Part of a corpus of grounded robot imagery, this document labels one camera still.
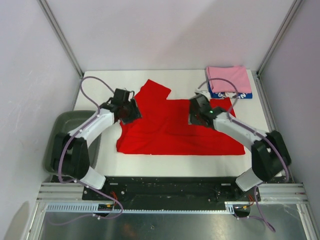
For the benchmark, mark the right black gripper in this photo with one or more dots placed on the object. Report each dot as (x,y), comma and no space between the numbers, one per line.
(192,117)

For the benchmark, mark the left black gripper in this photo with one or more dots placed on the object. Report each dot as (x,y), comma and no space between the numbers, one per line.
(135,114)

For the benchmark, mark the red t shirt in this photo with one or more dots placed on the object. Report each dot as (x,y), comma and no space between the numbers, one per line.
(164,129)

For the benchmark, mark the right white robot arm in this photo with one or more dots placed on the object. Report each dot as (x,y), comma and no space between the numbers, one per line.
(269,154)

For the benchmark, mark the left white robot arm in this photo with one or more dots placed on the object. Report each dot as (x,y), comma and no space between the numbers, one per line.
(70,153)

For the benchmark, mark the folded blue printed t shirt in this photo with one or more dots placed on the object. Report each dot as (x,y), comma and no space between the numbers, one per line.
(240,95)

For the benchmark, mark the folded pink t shirt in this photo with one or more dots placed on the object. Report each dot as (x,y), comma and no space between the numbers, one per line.
(237,75)

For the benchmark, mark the dark green plastic bin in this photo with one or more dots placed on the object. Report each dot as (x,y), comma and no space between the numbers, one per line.
(64,123)

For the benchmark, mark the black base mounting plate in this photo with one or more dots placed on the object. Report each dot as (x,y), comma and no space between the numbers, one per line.
(171,192)

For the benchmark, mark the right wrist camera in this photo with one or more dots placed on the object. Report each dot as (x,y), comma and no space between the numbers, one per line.
(203,92)

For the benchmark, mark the right aluminium table rail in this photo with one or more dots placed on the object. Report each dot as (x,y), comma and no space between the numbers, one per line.
(266,107)

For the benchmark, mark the grey slotted cable duct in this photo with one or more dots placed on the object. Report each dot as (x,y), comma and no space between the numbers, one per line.
(101,208)

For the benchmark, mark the left aluminium frame post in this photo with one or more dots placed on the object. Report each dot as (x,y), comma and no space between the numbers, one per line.
(48,13)

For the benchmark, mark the aluminium frame post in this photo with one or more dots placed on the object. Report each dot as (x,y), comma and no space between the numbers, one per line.
(48,13)
(287,21)

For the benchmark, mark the right aluminium frame post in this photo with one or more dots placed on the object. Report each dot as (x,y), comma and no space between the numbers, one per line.
(287,21)

